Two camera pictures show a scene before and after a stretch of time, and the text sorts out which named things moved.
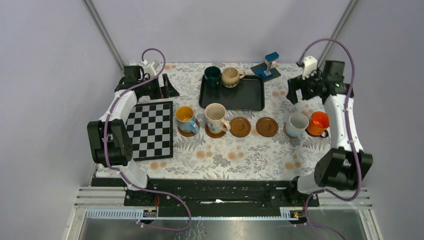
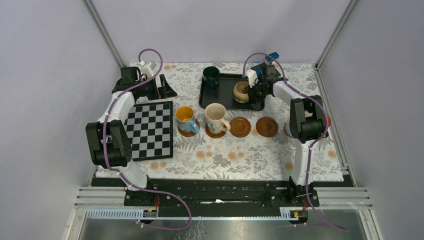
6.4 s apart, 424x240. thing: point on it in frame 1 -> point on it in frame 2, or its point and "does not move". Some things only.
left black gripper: [167, 91] does not move
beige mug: [230, 76] -> [240, 94]
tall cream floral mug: [215, 114] does not move
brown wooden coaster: [213, 135] does not move
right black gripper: [300, 83] -> [252, 98]
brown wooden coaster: [188, 134] does not move
